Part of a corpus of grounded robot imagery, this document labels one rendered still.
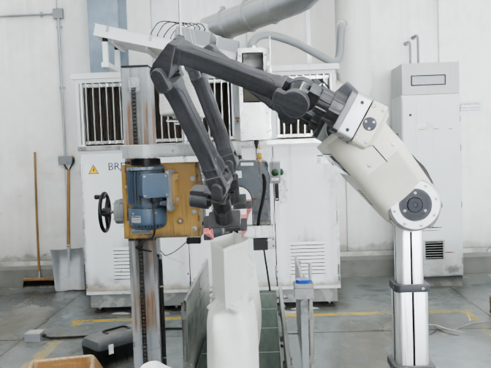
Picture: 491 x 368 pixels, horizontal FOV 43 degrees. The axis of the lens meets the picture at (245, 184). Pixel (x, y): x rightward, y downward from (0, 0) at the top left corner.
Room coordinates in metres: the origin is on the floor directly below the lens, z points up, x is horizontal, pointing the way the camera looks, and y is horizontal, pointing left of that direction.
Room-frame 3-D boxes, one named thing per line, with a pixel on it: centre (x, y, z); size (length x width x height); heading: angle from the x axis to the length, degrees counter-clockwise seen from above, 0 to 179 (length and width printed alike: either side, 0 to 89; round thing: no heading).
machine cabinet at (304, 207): (5.87, 0.30, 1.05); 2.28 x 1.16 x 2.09; 88
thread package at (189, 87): (2.48, 0.25, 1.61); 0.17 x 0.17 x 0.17
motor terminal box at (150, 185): (2.38, 0.35, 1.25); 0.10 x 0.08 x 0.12; 113
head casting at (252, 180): (2.74, 0.02, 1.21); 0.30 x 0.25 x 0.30; 178
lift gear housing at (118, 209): (2.70, 0.55, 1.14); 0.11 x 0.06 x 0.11; 178
